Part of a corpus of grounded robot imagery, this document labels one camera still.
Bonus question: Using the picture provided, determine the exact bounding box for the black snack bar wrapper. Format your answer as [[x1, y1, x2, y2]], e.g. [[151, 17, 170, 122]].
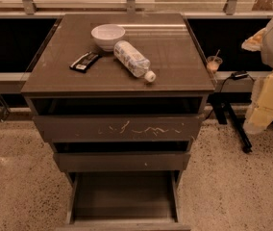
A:
[[69, 51, 101, 73]]

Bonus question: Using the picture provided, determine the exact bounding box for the grey top drawer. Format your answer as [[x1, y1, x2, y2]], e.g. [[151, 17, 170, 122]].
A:
[[34, 115, 203, 142]]

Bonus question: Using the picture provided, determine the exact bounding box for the grey drawer cabinet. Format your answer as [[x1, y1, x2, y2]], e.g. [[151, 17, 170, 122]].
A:
[[20, 13, 216, 185]]

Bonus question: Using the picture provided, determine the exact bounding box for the plastic cup with straw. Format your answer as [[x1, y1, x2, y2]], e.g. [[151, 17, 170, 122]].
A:
[[207, 50, 223, 73]]

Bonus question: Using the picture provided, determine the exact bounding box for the grey middle drawer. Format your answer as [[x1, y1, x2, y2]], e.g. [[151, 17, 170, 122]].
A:
[[54, 152, 190, 172]]

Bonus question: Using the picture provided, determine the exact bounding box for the clear plastic water bottle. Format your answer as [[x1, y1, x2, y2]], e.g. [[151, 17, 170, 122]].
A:
[[113, 40, 156, 83]]

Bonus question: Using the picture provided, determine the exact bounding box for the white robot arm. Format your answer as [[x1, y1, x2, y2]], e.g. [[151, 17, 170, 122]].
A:
[[241, 17, 273, 134]]

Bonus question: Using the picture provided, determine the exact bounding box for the black cable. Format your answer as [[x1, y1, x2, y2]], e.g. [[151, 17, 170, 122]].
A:
[[205, 74, 256, 120]]

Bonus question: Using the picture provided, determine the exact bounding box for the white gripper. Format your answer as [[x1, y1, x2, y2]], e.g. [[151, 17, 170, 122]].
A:
[[241, 28, 273, 134]]

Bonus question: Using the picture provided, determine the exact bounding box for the black power adapter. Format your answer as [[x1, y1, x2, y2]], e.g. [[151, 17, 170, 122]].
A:
[[231, 70, 248, 80]]

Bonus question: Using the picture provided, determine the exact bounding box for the grey drawer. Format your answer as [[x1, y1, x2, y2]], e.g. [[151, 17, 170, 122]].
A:
[[34, 115, 203, 142], [56, 171, 191, 231], [54, 152, 190, 172]]

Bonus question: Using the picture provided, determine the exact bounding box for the grey bottom drawer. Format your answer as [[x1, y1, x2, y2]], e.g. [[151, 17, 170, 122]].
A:
[[56, 171, 191, 231]]

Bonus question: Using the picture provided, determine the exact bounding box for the black metal stand leg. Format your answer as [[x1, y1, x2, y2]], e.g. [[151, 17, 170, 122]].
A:
[[209, 93, 252, 154]]

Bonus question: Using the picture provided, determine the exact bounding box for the white ceramic bowl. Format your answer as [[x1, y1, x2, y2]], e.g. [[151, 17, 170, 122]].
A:
[[91, 24, 126, 52]]

